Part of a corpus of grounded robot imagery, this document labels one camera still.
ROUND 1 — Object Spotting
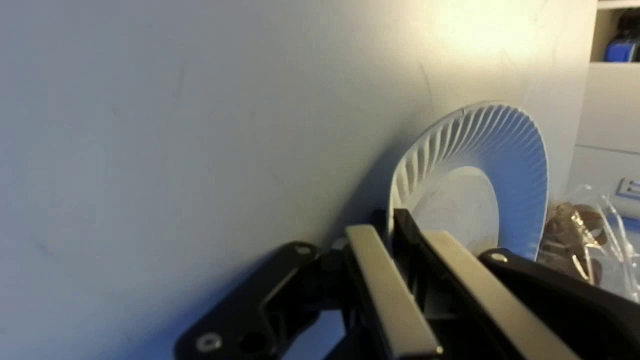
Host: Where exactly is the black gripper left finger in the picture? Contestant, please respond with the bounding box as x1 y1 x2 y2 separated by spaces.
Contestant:
175 225 445 360

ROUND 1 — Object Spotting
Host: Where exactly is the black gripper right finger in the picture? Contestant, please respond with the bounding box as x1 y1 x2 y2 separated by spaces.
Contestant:
392 207 640 360

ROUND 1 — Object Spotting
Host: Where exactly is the white ribbed plate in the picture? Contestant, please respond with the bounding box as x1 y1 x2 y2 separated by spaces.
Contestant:
386 101 553 265

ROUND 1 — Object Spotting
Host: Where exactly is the clear bag with brown contents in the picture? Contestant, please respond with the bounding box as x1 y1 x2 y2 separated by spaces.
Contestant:
536 184 640 306

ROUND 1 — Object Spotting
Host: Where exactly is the white cabinet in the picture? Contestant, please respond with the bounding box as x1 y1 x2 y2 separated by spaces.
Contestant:
566 0 640 222

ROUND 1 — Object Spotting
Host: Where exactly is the blue black object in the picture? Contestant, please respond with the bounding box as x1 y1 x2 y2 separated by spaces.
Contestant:
602 6 640 67

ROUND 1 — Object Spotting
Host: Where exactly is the white wall socket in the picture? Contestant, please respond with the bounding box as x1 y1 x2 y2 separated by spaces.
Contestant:
616 174 640 203

